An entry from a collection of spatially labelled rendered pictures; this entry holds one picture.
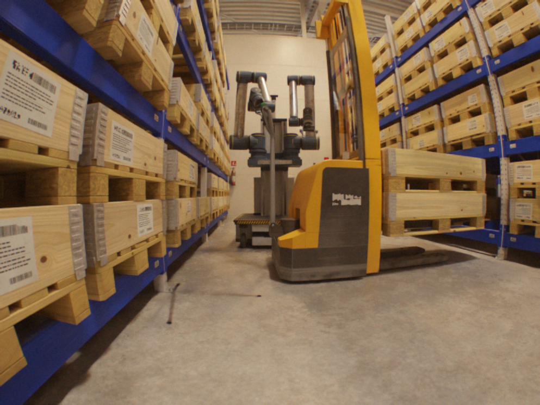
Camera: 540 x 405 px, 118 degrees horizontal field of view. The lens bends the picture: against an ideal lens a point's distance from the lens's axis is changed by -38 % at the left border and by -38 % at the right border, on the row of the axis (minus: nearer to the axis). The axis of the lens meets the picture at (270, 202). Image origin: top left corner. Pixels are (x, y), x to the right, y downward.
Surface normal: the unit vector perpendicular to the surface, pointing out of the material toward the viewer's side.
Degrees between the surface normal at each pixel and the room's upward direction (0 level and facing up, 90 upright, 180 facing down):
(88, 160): 90
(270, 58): 90
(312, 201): 90
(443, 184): 90
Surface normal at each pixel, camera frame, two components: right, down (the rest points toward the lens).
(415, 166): 0.09, 0.03
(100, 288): 0.77, 0.01
